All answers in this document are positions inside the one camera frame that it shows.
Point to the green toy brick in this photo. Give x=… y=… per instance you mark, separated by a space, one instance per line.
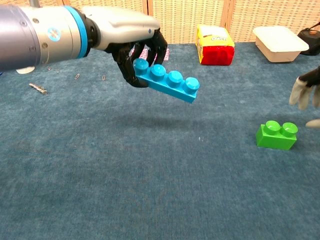
x=272 y=140

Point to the beige lidded lunch box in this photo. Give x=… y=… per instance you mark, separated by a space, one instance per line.
x=277 y=41

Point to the white paper cup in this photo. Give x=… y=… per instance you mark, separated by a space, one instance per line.
x=25 y=70

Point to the woven folding screen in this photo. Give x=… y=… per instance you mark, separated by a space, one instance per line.
x=185 y=20

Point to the silver foil stick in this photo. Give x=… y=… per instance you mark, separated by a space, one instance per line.
x=37 y=88

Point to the blue carpet table cover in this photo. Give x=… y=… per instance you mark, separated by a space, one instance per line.
x=125 y=187

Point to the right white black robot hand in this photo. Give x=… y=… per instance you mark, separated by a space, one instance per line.
x=300 y=90

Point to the black round pot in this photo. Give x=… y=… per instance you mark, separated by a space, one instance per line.
x=311 y=41

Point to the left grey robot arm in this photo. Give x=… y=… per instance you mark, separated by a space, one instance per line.
x=32 y=37

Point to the yellow red snack bag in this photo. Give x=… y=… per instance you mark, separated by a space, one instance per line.
x=216 y=53

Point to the blue long toy brick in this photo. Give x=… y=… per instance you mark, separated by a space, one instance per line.
x=172 y=87

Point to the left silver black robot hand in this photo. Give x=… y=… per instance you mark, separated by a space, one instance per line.
x=125 y=27

